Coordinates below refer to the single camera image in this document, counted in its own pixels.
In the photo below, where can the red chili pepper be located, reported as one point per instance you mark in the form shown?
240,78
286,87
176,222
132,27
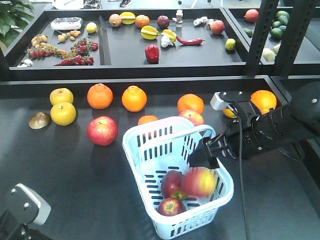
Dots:
190,42

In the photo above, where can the light blue plastic basket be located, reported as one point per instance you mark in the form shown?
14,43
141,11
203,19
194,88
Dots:
152,149

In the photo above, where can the white garlic bulb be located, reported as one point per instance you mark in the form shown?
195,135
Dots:
165,42

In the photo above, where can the orange behind red apple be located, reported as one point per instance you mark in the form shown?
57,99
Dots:
191,102

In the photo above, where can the red apple left tray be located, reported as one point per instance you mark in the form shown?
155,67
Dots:
102,130

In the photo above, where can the small orange left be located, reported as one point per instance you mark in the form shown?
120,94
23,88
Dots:
147,119

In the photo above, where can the yellow round pear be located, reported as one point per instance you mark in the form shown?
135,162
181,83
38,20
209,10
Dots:
60,95
228,113
63,113

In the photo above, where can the white electronic scale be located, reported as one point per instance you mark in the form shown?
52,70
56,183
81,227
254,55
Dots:
66,23

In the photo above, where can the yellow round pear front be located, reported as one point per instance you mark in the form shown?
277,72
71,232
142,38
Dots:
63,113

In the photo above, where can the brown mushroom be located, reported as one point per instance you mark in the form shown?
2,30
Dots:
39,120

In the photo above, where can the orange with nub middle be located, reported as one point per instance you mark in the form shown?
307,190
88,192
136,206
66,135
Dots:
134,99

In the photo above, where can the red apple front corner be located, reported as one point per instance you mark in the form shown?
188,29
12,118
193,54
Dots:
200,182

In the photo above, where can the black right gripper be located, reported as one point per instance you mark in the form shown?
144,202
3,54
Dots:
251,136

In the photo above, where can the orange near yellow pears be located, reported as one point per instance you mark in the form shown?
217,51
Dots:
99,96

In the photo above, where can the yellow starfruit large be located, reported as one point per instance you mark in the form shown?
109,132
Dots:
149,33

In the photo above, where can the large orange with nub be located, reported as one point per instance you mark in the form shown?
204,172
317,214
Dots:
264,100

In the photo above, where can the yellow round pear back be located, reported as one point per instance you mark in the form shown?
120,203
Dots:
60,95

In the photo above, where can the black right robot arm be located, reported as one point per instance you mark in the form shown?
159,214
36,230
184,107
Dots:
305,108

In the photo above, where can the red apple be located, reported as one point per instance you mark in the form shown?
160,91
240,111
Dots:
171,207
172,185

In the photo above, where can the green potted plant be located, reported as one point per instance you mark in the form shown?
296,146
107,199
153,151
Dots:
14,13

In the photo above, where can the red apple middle tray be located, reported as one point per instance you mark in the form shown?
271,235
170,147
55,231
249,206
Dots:
193,116

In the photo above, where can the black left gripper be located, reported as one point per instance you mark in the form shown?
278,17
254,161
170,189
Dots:
14,225

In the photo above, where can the small yellow lemon back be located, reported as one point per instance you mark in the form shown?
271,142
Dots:
91,27

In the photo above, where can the red apple tray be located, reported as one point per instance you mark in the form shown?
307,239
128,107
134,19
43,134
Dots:
102,130
193,116

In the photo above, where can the black wooden produce stand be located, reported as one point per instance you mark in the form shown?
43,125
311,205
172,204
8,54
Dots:
91,188

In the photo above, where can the yellow round pear right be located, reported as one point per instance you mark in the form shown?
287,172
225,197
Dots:
228,113

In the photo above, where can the red bell pepper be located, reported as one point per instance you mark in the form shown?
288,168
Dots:
152,53

